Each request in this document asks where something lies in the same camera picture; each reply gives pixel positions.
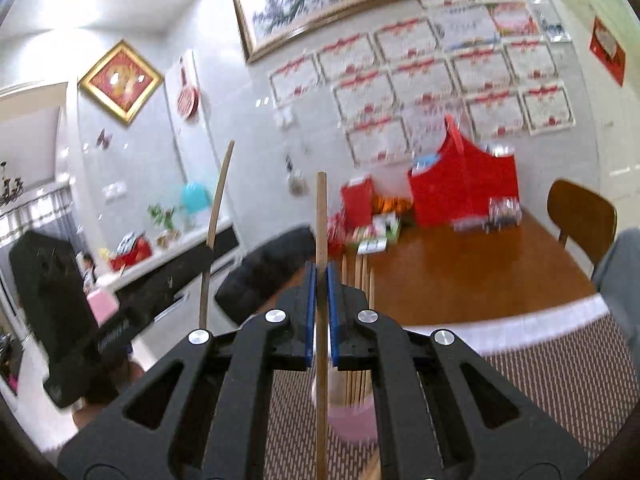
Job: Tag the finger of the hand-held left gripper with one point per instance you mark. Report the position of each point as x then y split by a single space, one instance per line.
170 285

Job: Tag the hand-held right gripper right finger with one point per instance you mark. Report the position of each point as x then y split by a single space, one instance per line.
334 310

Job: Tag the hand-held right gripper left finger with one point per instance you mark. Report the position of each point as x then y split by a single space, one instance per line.
310 310

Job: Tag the bundle of wooden chopsticks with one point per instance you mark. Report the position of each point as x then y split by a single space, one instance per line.
357 272

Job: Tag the slender bamboo chopstick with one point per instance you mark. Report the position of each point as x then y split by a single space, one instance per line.
220 200
321 220

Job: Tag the pink cup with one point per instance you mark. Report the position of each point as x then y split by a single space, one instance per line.
352 422

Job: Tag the person's left hand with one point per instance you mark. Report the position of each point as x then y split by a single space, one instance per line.
136 372

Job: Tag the person's right hand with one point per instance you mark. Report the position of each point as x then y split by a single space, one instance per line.
371 467

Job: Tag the pink box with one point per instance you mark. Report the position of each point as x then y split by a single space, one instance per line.
102 305

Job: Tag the red snack box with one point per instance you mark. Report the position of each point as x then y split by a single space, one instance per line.
132 255

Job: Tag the black jacket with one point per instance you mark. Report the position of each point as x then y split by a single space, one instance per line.
260 270

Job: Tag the small potted plant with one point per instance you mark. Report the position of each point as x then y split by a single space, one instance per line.
162 217

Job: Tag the white flat device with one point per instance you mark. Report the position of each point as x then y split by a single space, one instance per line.
372 247

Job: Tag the black and white cabinet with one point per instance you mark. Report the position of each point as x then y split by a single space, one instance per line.
227 237

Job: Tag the pack of red soda cans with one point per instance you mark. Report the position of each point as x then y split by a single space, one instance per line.
337 230

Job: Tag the teal humidifier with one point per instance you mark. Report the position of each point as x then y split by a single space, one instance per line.
195 202

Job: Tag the green tray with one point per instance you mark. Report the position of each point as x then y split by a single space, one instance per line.
385 227

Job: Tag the small red box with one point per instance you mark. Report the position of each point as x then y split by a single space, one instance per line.
357 200

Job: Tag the pile of oranges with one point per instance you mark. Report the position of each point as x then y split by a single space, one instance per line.
392 205

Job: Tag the dark chandelier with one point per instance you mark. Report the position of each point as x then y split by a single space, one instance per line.
11 187

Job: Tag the white table runner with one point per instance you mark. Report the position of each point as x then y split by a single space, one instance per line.
500 325

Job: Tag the large red gift bag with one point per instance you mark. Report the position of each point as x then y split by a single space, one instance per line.
465 185

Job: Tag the round red hanging ornament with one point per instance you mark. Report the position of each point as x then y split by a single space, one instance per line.
187 100

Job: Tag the red diamond framed artwork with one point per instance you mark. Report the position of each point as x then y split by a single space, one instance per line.
120 80

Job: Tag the brown polka-dot tablecloth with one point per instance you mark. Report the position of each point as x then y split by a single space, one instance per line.
540 385

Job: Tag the wooden chair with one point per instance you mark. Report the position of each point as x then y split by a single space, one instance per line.
580 220

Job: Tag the grey jacket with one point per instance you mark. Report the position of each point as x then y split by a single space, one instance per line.
620 280

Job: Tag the small photo print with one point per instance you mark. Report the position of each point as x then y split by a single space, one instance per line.
552 30

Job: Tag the red door ornament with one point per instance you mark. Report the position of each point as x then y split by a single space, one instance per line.
607 50

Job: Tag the white light switch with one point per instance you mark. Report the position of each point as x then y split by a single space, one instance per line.
115 190
284 116

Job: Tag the white hanging wall gadget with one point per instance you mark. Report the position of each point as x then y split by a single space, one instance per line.
296 180

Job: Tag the butterfly wall sticker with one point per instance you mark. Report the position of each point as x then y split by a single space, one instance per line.
104 139

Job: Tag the wall of award certificates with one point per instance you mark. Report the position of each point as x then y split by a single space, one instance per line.
415 75

